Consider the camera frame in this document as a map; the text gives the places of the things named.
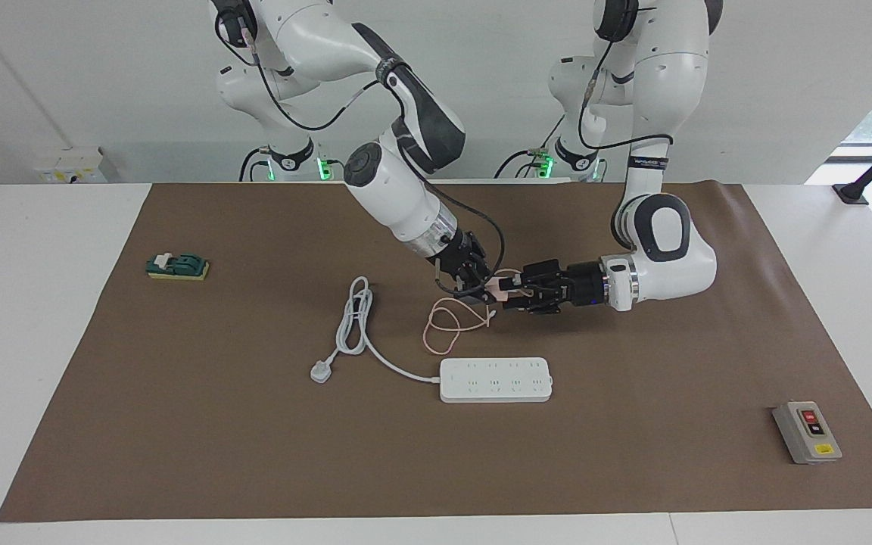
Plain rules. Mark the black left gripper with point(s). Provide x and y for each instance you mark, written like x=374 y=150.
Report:
x=583 y=286

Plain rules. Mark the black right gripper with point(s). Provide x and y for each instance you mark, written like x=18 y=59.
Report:
x=462 y=261

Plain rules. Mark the pink charger adapter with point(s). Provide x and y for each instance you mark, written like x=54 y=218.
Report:
x=498 y=288

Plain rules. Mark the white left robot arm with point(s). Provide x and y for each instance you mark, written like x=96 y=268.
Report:
x=671 y=272

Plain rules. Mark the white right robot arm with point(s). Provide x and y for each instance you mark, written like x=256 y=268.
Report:
x=398 y=197

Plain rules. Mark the white power strip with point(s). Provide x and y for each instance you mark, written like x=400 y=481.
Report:
x=496 y=380

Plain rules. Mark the brown paper mat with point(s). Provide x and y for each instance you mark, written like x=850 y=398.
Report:
x=481 y=454

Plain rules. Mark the grey on-off switch box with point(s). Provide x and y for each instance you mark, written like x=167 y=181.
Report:
x=807 y=433

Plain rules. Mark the green knife switch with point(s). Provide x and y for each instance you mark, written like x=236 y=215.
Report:
x=179 y=266

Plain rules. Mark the white wall socket box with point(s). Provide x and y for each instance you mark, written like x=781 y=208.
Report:
x=69 y=166

